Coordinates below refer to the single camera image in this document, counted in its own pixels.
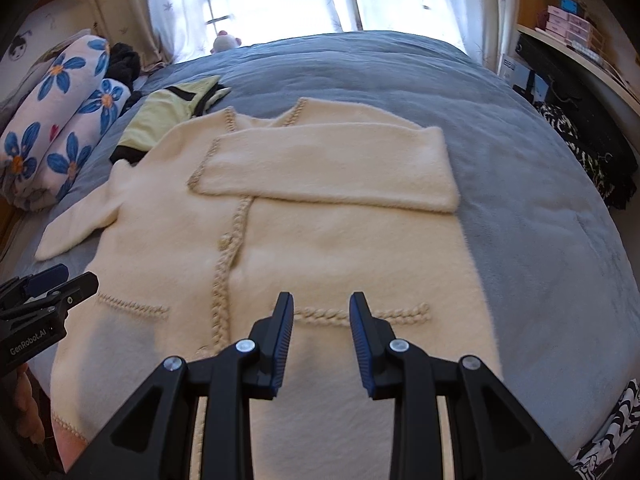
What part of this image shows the beige curtain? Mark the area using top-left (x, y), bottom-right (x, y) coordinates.
top-left (80, 0), bottom-right (176, 67)

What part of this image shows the black clothing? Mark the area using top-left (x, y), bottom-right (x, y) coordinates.
top-left (107, 42), bottom-right (143, 111)

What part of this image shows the stack of pink boxes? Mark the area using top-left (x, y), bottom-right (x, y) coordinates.
top-left (535, 5), bottom-right (602, 53)

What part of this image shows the grey bed blanket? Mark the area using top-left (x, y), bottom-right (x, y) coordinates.
top-left (10, 30), bottom-right (632, 480)

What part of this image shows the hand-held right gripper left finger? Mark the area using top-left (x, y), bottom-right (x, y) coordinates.
top-left (65, 291), bottom-right (296, 480)

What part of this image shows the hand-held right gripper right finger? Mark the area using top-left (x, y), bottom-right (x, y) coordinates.
top-left (348, 291), bottom-right (581, 480)

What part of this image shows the black and white swirl cloth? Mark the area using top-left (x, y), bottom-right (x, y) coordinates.
top-left (569, 379), bottom-right (640, 480)

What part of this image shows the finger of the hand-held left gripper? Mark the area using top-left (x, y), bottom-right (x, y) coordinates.
top-left (0, 264), bottom-right (69, 307)
top-left (0, 271), bottom-right (100, 322)

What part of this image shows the cream fluffy cardigan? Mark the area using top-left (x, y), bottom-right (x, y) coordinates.
top-left (36, 97), bottom-right (506, 480)

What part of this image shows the black and white patterned cloth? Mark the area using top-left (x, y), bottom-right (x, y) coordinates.
top-left (534, 101), bottom-right (628, 211)

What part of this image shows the person's left hand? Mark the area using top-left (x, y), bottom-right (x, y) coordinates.
top-left (11, 362), bottom-right (50, 448)

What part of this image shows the yellow-green jacket with black trim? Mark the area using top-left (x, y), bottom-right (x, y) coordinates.
top-left (110, 75), bottom-right (232, 165)

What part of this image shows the rolled blue floral blanket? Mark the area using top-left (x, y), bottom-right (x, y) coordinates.
top-left (0, 34), bottom-right (132, 212)

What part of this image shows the wooden shelf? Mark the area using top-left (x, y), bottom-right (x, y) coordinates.
top-left (515, 0), bottom-right (640, 113)

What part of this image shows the black box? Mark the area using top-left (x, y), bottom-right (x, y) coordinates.
top-left (514, 30), bottom-right (558, 103)

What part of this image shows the pink and white plush toy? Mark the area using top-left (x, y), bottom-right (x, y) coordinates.
top-left (210, 30), bottom-right (243, 55)

